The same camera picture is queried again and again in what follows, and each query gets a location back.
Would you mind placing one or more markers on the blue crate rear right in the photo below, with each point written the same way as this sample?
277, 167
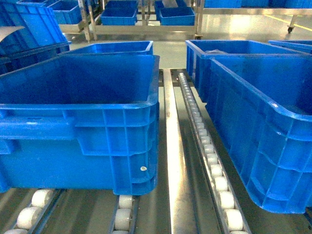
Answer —
201, 53

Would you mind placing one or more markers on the blue crate rear left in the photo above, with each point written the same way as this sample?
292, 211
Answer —
114, 48

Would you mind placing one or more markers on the blue crate front left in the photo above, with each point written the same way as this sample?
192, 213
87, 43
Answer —
81, 122

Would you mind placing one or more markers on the blue bin on far rack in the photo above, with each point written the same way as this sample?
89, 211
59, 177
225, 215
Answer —
120, 13
180, 16

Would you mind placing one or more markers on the blue crate front right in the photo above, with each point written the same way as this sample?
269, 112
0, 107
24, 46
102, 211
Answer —
262, 111

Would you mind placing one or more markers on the white roller conveyor track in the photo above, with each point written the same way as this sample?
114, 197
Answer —
226, 204

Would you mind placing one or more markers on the tilted blue crate far left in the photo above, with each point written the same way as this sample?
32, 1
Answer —
28, 35

